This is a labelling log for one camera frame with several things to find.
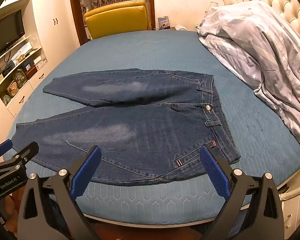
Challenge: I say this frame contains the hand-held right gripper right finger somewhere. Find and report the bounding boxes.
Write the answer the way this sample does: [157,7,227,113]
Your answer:
[199,145,285,240]

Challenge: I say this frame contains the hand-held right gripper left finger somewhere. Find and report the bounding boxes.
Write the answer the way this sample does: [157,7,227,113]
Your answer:
[17,145,102,240]

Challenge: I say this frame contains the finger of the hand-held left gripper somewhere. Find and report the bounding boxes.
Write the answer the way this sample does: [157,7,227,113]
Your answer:
[0,139,13,165]
[0,141,40,178]

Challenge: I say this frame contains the dark blue denim pants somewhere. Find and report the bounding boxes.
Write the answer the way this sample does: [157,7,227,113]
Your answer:
[15,69,241,186]

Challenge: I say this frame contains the brown bag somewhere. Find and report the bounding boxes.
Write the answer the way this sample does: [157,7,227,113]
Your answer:
[5,79,18,96]

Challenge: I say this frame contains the clear plastic bag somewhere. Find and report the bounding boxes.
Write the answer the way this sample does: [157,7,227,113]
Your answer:
[12,69,28,89]

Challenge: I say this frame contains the dark red box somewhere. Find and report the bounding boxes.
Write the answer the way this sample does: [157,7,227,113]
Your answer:
[25,66,45,80]

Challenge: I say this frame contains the dark blue box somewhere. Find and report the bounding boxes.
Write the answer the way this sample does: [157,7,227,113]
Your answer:
[25,55,42,70]

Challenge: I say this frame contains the small white box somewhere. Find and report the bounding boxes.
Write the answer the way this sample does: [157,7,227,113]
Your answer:
[36,56,48,68]

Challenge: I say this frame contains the cream nightstand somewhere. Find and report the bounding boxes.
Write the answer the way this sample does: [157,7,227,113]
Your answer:
[280,180,300,240]

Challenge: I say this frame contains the white flat box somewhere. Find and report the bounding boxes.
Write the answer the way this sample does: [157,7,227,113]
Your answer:
[14,42,32,56]

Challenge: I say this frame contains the black television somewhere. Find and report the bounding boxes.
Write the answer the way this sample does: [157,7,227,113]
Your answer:
[0,9,26,60]

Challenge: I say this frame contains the cream wardrobe with shelves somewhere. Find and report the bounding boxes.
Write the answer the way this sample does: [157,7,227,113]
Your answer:
[0,0,81,119]

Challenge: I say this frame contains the bed with blue quilted cover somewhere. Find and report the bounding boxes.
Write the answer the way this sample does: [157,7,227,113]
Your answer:
[6,29,300,227]

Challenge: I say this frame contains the grey star print quilt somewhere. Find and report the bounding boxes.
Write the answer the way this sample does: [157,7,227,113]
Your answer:
[196,0,300,164]

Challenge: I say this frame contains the yellow armchair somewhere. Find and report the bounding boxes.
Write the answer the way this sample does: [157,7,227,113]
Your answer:
[84,0,152,40]

